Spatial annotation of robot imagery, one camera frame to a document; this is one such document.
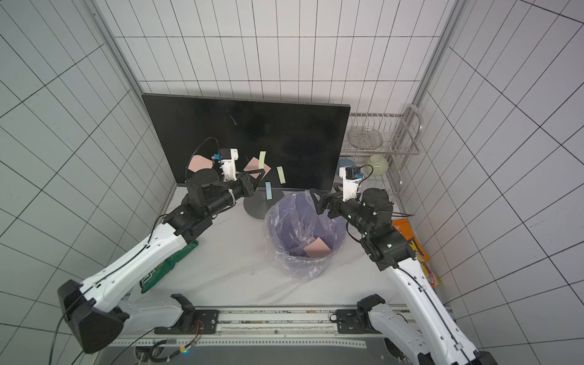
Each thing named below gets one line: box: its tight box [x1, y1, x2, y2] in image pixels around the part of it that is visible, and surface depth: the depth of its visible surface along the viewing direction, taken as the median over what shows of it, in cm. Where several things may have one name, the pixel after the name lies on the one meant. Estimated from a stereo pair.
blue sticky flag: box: [264, 181, 273, 200], surface depth 85 cm
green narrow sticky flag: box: [258, 151, 267, 169], surface depth 67 cm
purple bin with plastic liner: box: [264, 190, 347, 280], surface depth 76 cm
